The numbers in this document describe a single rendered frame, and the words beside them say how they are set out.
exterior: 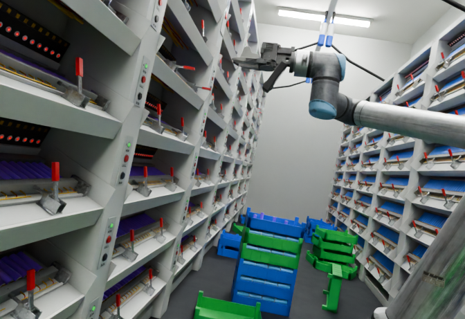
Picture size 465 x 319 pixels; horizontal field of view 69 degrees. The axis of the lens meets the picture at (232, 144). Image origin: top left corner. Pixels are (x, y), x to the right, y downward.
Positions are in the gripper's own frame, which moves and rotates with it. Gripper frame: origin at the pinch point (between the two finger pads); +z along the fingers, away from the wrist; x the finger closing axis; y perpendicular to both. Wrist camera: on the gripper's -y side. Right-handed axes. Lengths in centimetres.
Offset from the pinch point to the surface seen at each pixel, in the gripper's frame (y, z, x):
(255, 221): -63, -12, -61
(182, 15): 8.0, 16.0, 17.0
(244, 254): -80, -9, -61
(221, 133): -17, 20, -98
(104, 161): -39, 20, 42
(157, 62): -10.9, 16.6, 28.9
